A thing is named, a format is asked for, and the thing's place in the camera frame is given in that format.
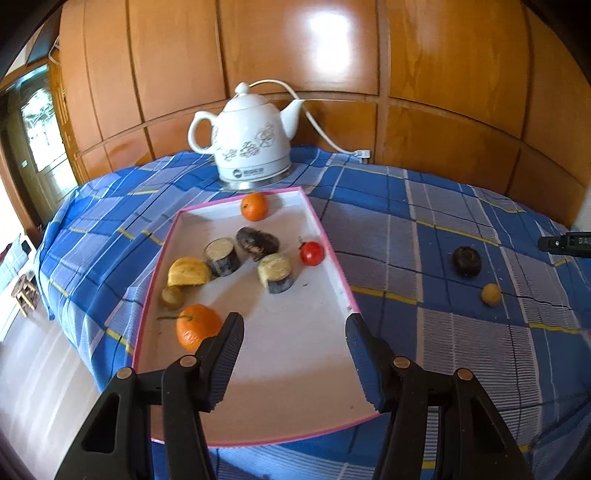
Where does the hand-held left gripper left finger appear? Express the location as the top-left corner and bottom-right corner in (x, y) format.
(54, 312), (245, 480)

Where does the yellow bread piece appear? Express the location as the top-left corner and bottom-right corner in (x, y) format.
(167, 257), (213, 288)

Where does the blue checked tablecloth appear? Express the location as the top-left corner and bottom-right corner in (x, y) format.
(34, 145), (591, 480)

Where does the orange with green stem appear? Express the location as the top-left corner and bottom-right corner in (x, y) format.
(157, 303), (223, 354)

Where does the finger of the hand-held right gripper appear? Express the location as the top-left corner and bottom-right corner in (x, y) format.
(538, 233), (591, 254)

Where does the small wooden stool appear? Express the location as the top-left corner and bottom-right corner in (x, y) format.
(10, 273), (41, 318)

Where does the white tray with pink rim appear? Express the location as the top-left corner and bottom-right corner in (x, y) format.
(131, 186), (384, 448)

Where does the white power cable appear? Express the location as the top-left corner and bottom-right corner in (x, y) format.
(249, 78), (358, 155)

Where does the red tomato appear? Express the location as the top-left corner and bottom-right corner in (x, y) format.
(298, 236), (325, 267)

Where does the white ceramic electric kettle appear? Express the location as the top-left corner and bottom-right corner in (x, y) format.
(187, 82), (305, 190)

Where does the wooden glass door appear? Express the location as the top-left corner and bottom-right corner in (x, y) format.
(0, 62), (79, 232)

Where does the round dark brown fruit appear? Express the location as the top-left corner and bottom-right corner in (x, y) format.
(451, 246), (483, 278)

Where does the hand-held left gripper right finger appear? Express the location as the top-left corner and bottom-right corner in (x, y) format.
(344, 313), (534, 480)

